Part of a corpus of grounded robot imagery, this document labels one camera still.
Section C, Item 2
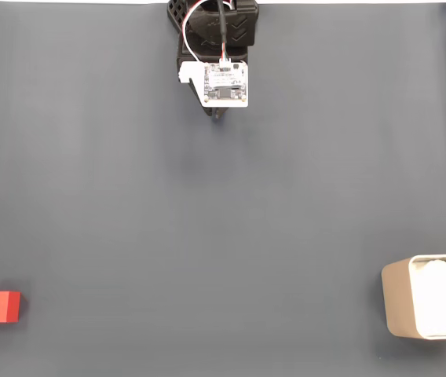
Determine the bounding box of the beige rounded box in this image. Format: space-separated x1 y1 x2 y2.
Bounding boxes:
381 253 446 339

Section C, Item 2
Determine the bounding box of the white crumpled paper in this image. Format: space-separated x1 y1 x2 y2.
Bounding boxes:
411 258 446 337

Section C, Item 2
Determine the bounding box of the black camera cable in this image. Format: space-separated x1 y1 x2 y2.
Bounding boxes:
215 0 231 67

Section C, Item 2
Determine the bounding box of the camera circuit board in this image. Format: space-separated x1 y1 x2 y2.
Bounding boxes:
203 62 247 101

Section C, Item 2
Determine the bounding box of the white printed camera mount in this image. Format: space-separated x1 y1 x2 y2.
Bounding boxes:
177 60 250 108

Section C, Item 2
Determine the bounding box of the red white servo cable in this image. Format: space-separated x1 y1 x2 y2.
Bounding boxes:
181 0 204 63

